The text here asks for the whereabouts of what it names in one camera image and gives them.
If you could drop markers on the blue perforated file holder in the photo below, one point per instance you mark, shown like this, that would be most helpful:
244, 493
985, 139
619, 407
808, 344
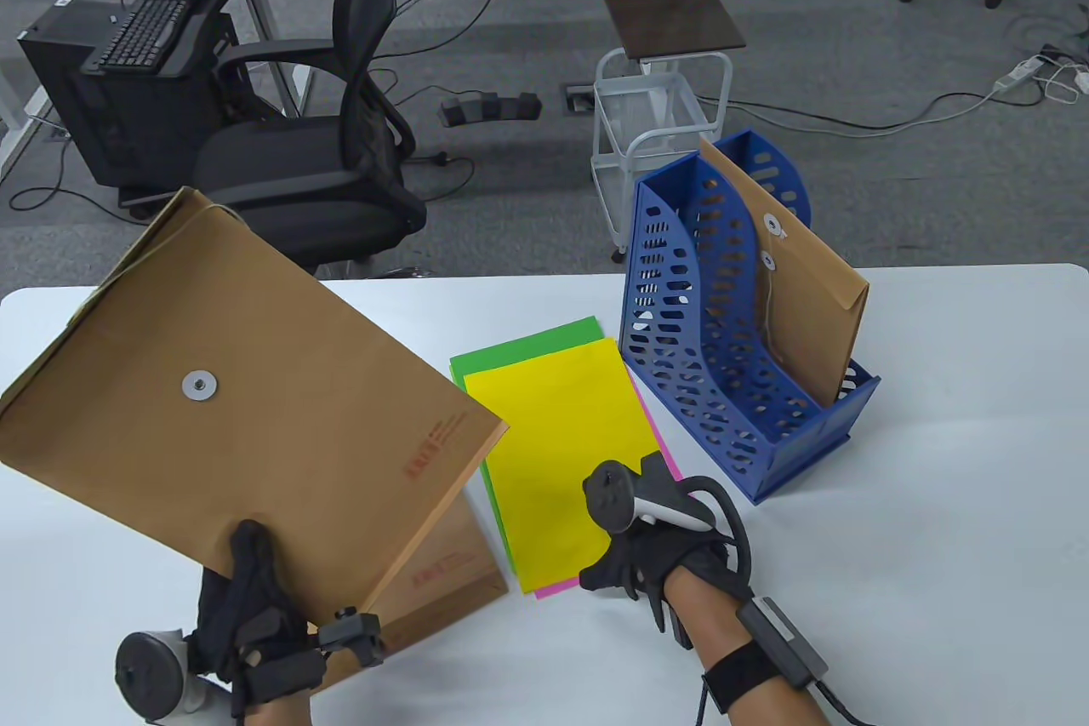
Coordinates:
851, 415

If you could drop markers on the person's left forearm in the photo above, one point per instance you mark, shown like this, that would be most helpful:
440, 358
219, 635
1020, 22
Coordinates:
276, 709

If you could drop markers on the black forearm box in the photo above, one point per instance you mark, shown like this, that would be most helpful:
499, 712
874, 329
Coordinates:
783, 641

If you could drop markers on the white power strip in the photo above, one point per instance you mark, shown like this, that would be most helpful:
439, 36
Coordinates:
1017, 75

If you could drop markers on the yellow cardstock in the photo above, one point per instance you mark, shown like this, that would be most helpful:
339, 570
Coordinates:
553, 437

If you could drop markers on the green cardstock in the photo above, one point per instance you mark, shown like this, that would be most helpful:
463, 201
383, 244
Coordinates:
527, 343

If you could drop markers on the person's left hand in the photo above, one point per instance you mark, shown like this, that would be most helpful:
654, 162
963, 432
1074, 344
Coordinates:
234, 607

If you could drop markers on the grey metal desk leg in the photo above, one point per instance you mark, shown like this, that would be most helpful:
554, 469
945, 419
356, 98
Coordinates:
259, 11

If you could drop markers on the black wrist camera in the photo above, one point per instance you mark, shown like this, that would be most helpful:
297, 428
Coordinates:
289, 658

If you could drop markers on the person's right hand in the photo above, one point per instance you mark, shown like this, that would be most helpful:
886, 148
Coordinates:
672, 556

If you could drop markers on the black keyboard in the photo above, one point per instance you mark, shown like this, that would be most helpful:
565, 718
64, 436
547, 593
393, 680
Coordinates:
140, 28

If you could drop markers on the black computer tower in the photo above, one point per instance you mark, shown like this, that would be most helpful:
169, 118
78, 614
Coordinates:
128, 130

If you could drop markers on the person's right forearm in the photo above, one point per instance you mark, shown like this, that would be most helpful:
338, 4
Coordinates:
710, 624

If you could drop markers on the brown document pouch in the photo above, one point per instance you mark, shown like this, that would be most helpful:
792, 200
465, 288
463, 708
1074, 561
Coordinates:
255, 420
451, 564
817, 309

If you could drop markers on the metal floor socket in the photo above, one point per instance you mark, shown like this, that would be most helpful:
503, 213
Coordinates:
578, 100

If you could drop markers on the dark brown wooden board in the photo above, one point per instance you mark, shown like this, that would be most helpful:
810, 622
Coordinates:
668, 7

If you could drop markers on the black mesh office chair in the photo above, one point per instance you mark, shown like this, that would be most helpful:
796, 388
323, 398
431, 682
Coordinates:
340, 190

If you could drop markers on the white rolling cart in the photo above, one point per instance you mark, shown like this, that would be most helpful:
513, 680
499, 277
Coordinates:
630, 96

